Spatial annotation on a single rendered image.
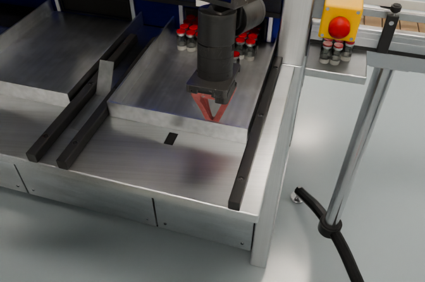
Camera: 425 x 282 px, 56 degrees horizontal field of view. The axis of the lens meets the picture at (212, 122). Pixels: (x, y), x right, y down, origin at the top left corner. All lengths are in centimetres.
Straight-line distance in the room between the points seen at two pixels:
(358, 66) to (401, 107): 144
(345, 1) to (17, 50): 72
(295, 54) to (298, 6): 11
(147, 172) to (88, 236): 105
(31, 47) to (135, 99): 33
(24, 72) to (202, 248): 96
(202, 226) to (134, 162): 79
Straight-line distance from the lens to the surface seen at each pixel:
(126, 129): 73
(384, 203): 185
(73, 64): 92
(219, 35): 59
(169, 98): 79
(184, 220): 144
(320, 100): 225
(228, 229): 140
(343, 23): 80
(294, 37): 86
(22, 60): 98
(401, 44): 99
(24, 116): 82
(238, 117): 74
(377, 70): 107
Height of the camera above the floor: 137
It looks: 42 degrees down
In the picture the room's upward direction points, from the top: straight up
